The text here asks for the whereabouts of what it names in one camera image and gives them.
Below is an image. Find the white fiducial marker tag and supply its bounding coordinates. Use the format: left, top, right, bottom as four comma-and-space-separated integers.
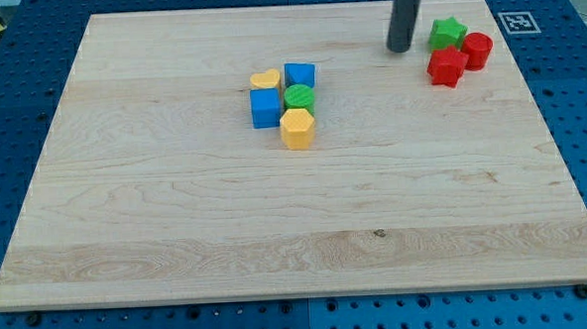
499, 11, 540, 35

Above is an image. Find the green cylinder block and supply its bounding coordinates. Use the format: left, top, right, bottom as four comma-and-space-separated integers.
284, 84, 315, 115

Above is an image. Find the green star block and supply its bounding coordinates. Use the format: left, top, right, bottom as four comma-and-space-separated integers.
428, 17, 468, 51

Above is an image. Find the red star block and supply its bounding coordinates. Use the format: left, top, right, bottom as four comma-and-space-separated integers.
426, 46, 469, 88

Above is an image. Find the yellow heart block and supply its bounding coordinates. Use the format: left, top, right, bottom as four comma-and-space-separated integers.
249, 68, 281, 90

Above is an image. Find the light wooden board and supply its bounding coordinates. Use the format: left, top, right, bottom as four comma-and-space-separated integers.
0, 0, 587, 312

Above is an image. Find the blue pentagon block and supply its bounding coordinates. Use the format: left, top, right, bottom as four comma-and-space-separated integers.
284, 62, 315, 87

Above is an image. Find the yellow hexagon block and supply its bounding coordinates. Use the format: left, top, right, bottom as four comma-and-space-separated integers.
280, 108, 315, 151

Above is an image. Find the red cylinder block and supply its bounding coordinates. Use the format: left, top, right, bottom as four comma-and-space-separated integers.
461, 33, 494, 70

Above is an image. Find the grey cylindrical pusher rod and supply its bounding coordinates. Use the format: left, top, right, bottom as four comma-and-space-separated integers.
387, 0, 421, 53

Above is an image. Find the blue cube block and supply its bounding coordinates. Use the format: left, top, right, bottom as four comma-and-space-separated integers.
250, 88, 282, 129

